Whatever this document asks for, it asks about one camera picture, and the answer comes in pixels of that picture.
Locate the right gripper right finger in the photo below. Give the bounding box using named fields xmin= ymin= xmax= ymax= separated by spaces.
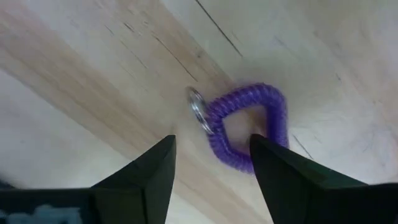
xmin=249 ymin=133 xmax=398 ymax=224

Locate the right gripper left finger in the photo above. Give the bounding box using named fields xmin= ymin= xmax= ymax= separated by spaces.
xmin=90 ymin=134 xmax=177 ymax=224

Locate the purple spring keychain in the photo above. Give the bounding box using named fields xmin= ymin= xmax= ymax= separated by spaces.
xmin=185 ymin=82 xmax=290 ymax=175

